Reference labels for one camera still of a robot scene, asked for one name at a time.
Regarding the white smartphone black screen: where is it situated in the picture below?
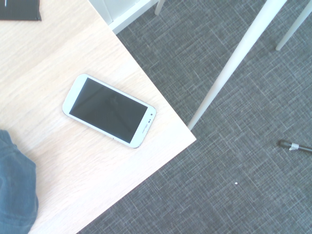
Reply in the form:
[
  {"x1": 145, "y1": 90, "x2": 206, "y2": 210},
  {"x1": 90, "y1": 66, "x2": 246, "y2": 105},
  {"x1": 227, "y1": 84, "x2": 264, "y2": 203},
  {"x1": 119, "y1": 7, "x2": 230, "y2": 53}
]
[{"x1": 62, "y1": 74, "x2": 157, "y2": 149}]

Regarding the blue denim cap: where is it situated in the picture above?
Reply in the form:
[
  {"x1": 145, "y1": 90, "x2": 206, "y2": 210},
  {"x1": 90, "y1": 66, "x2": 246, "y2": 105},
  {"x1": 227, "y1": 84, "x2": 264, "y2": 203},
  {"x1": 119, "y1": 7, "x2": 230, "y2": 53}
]
[{"x1": 0, "y1": 129, "x2": 39, "y2": 234}]

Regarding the white coat rack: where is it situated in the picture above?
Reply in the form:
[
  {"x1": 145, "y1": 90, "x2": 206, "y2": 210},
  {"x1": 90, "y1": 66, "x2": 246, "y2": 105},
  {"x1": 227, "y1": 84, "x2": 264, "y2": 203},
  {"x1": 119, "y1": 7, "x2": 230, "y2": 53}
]
[{"x1": 155, "y1": 0, "x2": 312, "y2": 131}]

